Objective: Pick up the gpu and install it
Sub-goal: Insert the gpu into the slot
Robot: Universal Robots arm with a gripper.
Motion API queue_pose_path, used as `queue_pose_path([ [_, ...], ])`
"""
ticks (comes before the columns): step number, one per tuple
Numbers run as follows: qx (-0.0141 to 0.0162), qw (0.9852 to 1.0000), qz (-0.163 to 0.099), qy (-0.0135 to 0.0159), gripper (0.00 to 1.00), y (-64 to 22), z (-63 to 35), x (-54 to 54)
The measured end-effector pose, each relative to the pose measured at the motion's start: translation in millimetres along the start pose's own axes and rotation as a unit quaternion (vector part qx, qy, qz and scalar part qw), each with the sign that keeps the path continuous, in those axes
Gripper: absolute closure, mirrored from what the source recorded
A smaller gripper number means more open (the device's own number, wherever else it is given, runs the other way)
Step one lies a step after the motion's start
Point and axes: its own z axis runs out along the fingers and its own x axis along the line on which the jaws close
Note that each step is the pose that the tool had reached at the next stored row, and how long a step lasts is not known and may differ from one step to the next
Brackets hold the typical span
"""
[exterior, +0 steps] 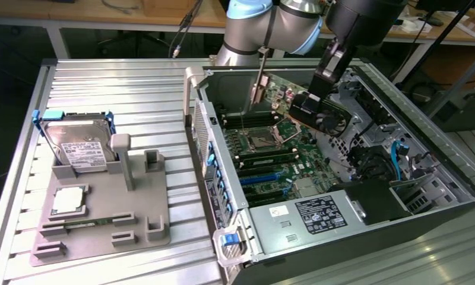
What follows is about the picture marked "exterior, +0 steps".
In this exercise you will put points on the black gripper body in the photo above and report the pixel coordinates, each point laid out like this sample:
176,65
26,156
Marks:
360,20

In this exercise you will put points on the Nvidia graphics card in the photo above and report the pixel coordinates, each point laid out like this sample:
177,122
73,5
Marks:
332,118

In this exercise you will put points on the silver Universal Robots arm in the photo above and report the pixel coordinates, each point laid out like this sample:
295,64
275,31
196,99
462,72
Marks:
245,32

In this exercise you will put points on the white and black desk device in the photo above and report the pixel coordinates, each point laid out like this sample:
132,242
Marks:
414,27

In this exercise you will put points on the metal socket cover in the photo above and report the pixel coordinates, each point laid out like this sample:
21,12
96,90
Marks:
287,129

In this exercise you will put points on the black tripod pole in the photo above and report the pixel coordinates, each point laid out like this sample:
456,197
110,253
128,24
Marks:
435,38

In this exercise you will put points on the grey metal disk bay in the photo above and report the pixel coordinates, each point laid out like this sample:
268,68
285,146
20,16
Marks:
336,145

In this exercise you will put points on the black monitor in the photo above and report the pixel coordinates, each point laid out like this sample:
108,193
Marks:
439,4

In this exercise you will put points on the socket locking lever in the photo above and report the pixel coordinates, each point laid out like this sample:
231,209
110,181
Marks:
241,120

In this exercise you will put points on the CPU socket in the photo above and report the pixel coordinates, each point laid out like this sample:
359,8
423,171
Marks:
260,139

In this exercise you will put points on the green motherboard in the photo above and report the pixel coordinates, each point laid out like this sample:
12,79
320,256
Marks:
300,166

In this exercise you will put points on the black installed RAM stick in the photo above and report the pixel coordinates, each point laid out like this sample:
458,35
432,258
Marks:
267,160

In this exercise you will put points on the silver chipset heatsink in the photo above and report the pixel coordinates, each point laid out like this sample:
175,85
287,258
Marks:
307,187

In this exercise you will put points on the blue expansion slot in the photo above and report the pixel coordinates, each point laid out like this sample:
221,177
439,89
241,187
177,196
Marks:
259,179

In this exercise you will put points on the dark grey floor box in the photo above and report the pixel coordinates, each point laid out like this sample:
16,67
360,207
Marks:
471,115

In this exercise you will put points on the black plastic shroud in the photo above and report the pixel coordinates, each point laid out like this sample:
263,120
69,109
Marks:
372,202

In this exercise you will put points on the grey power supply unit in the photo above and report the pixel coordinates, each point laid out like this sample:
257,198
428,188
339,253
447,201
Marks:
276,237

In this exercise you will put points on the blue case latch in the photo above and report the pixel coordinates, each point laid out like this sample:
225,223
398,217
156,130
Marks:
229,240

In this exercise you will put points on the open black PC case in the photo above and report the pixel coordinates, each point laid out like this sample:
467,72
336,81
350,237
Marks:
340,258

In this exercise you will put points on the hard disk with blue carrier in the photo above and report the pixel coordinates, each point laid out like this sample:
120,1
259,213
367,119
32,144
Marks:
82,148

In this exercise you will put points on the grey plastic parts rack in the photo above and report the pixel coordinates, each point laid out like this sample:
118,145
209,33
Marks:
102,202

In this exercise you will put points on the green loose RAM stick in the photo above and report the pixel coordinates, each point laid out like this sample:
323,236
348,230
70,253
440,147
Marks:
90,222

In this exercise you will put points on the silver CPU chip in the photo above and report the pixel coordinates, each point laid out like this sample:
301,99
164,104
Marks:
68,199

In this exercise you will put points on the wooden desk white frame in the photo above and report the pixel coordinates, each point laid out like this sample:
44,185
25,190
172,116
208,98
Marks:
447,36
82,13

